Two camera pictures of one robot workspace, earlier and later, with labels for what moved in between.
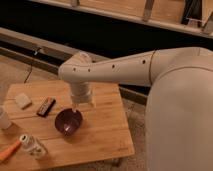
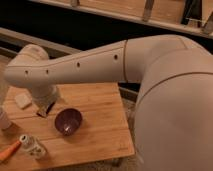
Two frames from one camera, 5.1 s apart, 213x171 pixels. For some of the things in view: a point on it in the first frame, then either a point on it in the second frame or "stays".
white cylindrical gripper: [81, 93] to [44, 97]
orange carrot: [8, 151] stays
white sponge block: [22, 100] stays
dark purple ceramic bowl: [67, 121] stays
